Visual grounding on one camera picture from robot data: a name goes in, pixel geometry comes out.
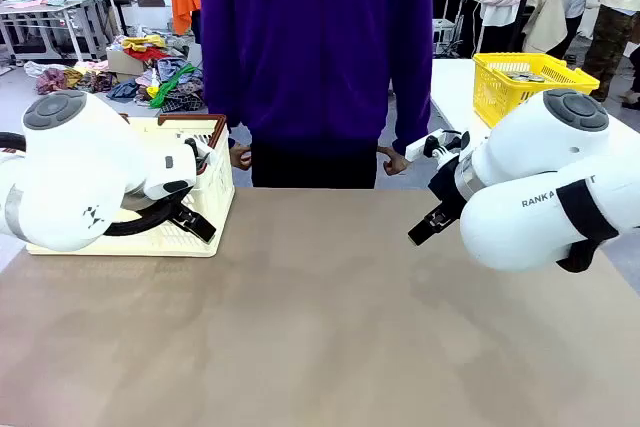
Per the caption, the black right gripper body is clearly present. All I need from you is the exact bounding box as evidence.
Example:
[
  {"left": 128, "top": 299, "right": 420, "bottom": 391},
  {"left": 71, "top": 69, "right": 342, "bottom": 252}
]
[{"left": 427, "top": 155, "right": 475, "bottom": 222}]

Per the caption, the cream shopping basket brown rim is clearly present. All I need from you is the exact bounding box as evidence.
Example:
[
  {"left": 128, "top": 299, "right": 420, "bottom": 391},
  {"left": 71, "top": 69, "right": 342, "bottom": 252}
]
[{"left": 25, "top": 114, "right": 236, "bottom": 257}]

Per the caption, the yellow plastic basket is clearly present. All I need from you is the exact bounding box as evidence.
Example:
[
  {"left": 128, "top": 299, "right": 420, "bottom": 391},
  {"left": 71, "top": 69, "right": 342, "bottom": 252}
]
[{"left": 472, "top": 51, "right": 601, "bottom": 129}]

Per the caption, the person's left hand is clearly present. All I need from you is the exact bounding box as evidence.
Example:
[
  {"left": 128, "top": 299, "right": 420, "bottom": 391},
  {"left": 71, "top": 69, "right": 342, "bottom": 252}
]
[{"left": 377, "top": 145, "right": 412, "bottom": 178}]

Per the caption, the person's right hand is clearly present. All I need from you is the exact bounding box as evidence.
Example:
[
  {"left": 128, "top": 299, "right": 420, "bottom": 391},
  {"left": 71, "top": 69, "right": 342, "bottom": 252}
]
[{"left": 230, "top": 143, "right": 254, "bottom": 172}]

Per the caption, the white side table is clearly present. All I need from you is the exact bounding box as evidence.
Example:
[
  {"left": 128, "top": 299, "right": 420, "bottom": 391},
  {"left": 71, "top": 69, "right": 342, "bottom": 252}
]
[{"left": 430, "top": 57, "right": 640, "bottom": 148}]

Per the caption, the bright green cloth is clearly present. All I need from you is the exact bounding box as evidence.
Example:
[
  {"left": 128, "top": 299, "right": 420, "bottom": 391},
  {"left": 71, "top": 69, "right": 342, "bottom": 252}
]
[{"left": 148, "top": 64, "right": 201, "bottom": 109}]

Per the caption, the metal equipment rack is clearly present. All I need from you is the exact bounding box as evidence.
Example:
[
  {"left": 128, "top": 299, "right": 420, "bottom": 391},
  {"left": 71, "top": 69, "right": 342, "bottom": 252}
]
[{"left": 432, "top": 0, "right": 481, "bottom": 56}]

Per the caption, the cardboard box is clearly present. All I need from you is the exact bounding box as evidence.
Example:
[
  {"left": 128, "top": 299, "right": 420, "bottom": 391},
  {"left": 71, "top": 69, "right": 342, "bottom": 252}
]
[{"left": 106, "top": 45, "right": 151, "bottom": 77}]

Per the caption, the red cloth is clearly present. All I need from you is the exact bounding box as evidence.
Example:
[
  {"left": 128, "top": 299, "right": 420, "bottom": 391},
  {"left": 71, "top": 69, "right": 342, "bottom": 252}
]
[{"left": 124, "top": 46, "right": 170, "bottom": 62}]

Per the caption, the pile of mixed clothes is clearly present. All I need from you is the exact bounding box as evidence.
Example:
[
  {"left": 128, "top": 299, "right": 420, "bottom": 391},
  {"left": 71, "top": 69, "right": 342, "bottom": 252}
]
[{"left": 24, "top": 57, "right": 206, "bottom": 113}]

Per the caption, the yellow cloth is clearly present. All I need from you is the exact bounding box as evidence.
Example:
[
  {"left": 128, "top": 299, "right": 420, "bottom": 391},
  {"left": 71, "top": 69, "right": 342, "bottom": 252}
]
[{"left": 122, "top": 34, "right": 167, "bottom": 51}]

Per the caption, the person in purple hoodie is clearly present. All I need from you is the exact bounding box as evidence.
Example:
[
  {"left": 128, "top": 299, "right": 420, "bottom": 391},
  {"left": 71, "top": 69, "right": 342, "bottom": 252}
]
[{"left": 198, "top": 0, "right": 434, "bottom": 189}]

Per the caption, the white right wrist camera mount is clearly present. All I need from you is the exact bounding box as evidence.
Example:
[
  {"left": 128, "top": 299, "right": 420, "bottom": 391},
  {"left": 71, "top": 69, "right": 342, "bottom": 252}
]
[{"left": 404, "top": 130, "right": 471, "bottom": 171}]

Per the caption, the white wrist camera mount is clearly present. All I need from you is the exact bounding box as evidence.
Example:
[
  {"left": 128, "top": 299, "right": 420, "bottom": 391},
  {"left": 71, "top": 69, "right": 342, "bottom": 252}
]
[
  {"left": 404, "top": 130, "right": 471, "bottom": 171},
  {"left": 183, "top": 136, "right": 221, "bottom": 174}
]

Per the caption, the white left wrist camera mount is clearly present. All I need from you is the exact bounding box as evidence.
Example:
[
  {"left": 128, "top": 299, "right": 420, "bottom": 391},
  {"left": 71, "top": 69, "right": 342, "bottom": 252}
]
[{"left": 183, "top": 136, "right": 221, "bottom": 174}]

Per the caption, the grey frame work table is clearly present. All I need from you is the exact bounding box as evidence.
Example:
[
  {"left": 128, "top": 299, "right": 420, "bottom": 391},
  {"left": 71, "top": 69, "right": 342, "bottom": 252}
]
[{"left": 0, "top": 0, "right": 124, "bottom": 62}]

